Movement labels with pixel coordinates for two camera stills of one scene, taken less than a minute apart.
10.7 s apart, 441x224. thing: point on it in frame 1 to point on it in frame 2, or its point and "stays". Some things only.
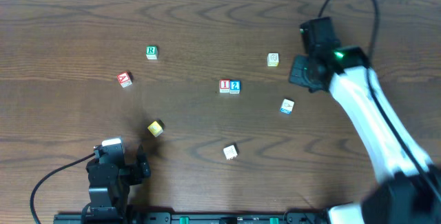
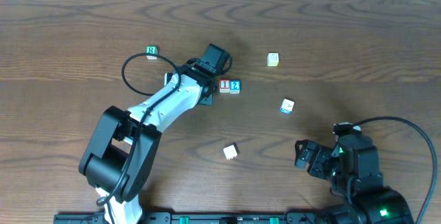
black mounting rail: [193, 218] stays
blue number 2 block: [235, 87] stays
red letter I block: [224, 85] stays
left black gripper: [134, 170] to [207, 100]
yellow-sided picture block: [273, 59] stays
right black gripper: [298, 71] to [318, 158]
